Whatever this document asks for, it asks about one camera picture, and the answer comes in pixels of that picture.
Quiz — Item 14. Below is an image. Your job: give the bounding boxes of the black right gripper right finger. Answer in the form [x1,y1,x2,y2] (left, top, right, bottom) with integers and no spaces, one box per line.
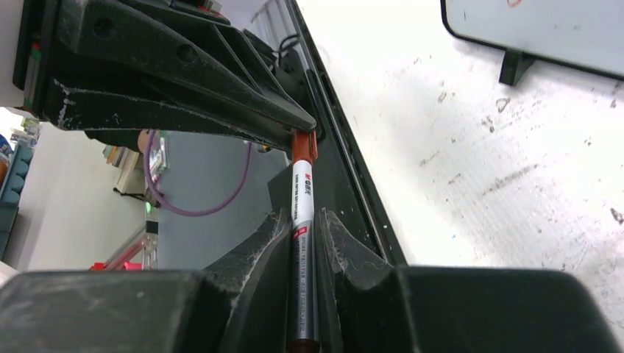
[316,210,621,352]

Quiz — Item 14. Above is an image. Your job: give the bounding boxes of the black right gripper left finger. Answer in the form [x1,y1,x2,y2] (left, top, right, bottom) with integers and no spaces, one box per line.
[1,209,291,352]

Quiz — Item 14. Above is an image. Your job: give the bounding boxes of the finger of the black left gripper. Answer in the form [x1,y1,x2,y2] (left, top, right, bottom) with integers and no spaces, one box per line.
[41,82,291,151]
[53,1,316,132]

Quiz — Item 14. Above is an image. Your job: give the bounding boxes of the white marker pen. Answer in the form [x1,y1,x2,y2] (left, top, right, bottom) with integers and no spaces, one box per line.
[286,160,320,352]

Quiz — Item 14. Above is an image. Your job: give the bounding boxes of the red marker cap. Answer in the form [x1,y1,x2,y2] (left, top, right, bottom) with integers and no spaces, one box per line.
[291,130,318,165]

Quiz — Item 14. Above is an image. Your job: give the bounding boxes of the black framed whiteboard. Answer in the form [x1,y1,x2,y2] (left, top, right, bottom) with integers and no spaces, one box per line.
[440,0,623,86]

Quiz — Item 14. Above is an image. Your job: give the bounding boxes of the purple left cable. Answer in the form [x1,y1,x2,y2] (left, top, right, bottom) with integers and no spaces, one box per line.
[142,129,253,218]

